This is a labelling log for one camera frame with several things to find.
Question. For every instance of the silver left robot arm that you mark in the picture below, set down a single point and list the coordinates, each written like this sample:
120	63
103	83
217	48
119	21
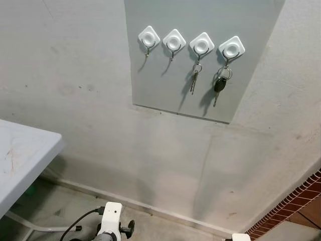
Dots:
104	238

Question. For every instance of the green object under table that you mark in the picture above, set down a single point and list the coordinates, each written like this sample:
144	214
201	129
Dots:
31	190

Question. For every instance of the white plastic table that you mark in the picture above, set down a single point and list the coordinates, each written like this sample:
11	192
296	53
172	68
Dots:
20	150

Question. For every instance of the red brick tile border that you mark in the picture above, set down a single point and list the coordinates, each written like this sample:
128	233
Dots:
286	203

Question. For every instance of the black headed car key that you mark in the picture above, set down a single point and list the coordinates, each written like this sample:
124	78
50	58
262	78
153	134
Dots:
219	84

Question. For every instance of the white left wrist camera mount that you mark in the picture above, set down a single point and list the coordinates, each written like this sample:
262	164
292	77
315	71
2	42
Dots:
110	216

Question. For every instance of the grey metal wall board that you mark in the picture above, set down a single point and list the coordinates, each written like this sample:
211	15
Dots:
165	90

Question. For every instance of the white square wall hook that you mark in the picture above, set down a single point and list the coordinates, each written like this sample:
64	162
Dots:
231	48
149	36
201	44
174	40

